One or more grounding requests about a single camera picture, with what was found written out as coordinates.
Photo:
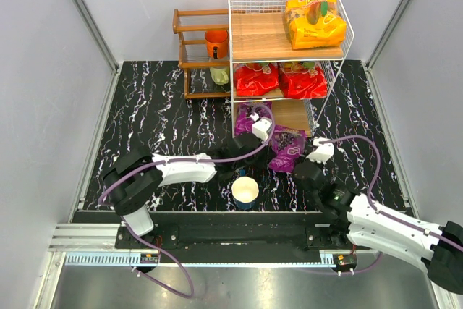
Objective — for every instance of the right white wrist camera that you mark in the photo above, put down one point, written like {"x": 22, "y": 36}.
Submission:
{"x": 323, "y": 150}

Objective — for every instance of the blue white cup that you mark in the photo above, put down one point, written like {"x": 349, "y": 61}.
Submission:
{"x": 244, "y": 191}

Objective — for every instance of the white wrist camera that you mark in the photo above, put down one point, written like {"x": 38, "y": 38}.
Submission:
{"x": 261, "y": 126}
{"x": 323, "y": 150}

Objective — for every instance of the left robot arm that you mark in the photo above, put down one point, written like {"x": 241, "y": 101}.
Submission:
{"x": 133, "y": 179}

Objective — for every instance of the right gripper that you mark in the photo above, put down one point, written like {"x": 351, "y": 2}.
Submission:
{"x": 304, "y": 166}

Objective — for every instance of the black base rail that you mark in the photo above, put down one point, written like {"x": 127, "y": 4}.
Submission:
{"x": 245, "y": 237}

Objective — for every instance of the large red candy bag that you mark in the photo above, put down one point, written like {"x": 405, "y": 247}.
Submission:
{"x": 255, "y": 79}

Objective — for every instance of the small red candy bag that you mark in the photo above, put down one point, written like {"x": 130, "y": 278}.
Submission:
{"x": 302, "y": 79}

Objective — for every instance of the purple candy bag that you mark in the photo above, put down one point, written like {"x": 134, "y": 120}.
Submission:
{"x": 244, "y": 121}
{"x": 288, "y": 145}

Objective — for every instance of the yellow mango candy bag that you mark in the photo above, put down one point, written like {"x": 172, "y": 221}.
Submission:
{"x": 314, "y": 24}

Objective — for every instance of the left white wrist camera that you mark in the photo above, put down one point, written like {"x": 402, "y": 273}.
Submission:
{"x": 261, "y": 126}

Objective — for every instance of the orange mug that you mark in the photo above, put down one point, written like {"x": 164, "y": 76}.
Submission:
{"x": 217, "y": 43}

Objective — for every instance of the light green mug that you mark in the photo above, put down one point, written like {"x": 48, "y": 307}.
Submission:
{"x": 220, "y": 75}

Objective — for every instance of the white wire wooden shelf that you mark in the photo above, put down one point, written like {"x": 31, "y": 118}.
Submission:
{"x": 258, "y": 33}

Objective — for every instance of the brown wooden rack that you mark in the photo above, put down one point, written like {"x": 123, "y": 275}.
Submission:
{"x": 190, "y": 26}

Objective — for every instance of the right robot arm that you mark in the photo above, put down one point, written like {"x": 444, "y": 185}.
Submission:
{"x": 432, "y": 248}

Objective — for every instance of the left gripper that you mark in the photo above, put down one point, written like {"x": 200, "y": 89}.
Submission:
{"x": 258, "y": 150}

